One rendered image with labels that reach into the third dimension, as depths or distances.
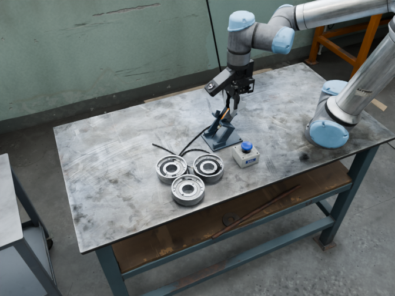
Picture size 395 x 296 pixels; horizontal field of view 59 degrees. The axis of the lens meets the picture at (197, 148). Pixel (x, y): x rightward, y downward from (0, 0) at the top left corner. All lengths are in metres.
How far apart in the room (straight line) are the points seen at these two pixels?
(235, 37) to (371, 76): 0.39
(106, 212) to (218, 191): 0.36
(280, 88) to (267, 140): 0.35
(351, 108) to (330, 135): 0.11
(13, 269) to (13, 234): 0.53
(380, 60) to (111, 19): 1.90
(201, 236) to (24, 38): 1.76
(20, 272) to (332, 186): 1.43
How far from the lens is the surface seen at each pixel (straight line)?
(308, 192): 1.54
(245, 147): 1.20
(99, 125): 1.44
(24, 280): 1.81
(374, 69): 1.05
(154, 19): 2.65
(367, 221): 2.26
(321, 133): 1.15
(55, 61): 2.64
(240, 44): 1.09
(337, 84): 1.29
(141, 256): 1.32
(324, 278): 1.98
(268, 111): 1.48
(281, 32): 1.06
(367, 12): 1.13
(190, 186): 1.14
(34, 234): 1.93
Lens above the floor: 1.70
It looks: 44 degrees down
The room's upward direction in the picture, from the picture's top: 1 degrees counter-clockwise
